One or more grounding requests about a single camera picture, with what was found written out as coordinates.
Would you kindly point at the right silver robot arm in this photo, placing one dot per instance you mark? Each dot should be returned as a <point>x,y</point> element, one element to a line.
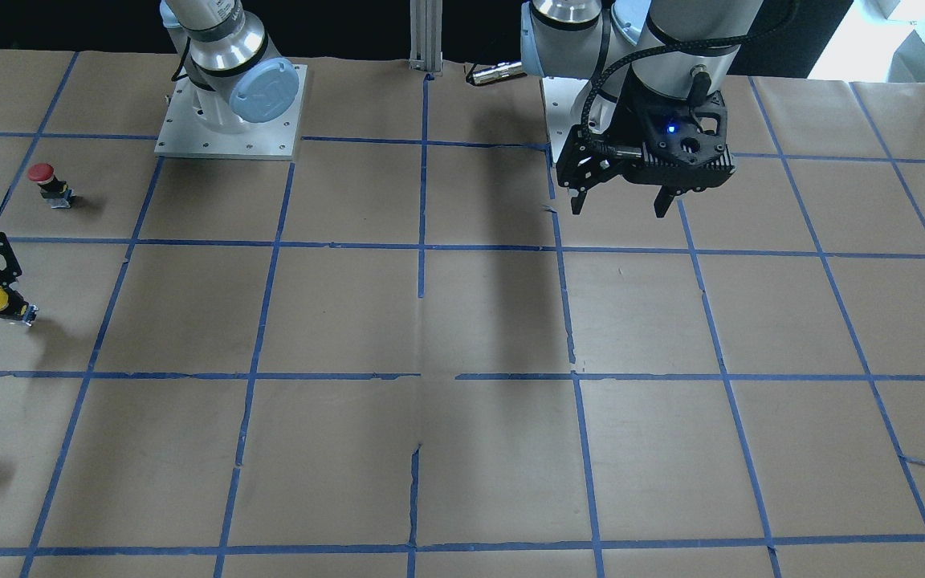
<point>235,98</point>

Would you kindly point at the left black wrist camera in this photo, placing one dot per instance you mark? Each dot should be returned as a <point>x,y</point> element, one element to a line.
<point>683,147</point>

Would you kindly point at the silver cable connector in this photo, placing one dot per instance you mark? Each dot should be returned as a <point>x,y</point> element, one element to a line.
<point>499,72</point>

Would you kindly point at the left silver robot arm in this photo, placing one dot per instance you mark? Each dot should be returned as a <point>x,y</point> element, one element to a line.
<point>680,49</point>

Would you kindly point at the aluminium frame post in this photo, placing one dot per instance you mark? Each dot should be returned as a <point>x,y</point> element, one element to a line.
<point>426,25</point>

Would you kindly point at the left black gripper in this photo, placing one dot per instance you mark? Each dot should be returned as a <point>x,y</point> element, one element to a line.
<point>633,117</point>

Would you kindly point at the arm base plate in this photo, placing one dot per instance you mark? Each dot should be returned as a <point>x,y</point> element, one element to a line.
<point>198,124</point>
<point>561,110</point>

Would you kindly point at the red push button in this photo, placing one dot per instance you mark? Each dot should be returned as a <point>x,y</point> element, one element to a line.
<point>56,193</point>

